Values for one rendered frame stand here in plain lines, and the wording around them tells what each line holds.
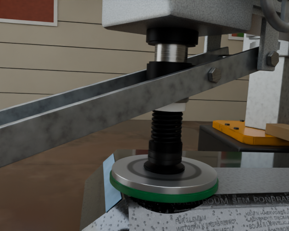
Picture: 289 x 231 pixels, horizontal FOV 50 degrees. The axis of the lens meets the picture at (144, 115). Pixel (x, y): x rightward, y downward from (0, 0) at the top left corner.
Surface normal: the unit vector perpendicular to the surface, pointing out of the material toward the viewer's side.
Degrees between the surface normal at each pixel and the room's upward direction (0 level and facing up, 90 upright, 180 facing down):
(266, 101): 90
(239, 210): 45
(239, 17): 90
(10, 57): 90
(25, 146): 90
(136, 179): 0
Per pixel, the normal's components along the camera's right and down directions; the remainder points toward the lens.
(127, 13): -0.81, 0.04
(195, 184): 0.05, -0.99
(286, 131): -0.97, -0.01
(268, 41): 0.59, 0.14
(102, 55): 0.18, 0.14
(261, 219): 0.17, -0.60
